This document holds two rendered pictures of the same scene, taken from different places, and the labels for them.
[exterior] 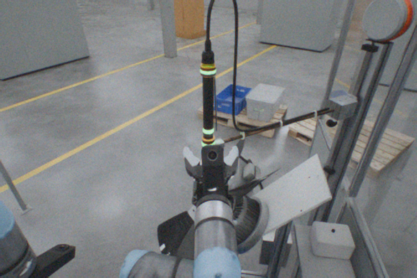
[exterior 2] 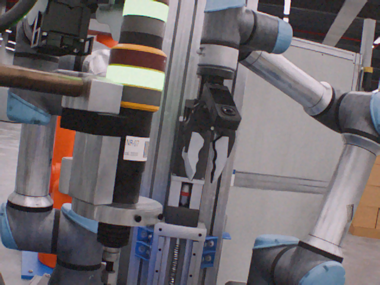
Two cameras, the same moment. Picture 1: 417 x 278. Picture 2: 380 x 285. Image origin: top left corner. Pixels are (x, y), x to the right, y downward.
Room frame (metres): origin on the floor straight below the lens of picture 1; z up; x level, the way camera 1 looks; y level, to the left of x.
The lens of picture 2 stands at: (1.10, -0.12, 1.53)
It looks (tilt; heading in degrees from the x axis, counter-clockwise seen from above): 3 degrees down; 153
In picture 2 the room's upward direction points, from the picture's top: 9 degrees clockwise
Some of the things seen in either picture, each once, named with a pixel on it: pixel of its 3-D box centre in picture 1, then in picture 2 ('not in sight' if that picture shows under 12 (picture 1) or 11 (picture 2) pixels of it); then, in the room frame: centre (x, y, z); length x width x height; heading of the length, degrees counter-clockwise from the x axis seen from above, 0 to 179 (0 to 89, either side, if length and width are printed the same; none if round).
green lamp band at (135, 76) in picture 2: not in sight; (135, 78); (0.74, 0.00, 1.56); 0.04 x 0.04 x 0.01
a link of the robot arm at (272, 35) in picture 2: not in sight; (258, 32); (0.23, 0.43, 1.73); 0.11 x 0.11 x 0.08; 4
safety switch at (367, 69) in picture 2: not in sight; (361, 86); (-0.80, 1.75, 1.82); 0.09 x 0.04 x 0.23; 82
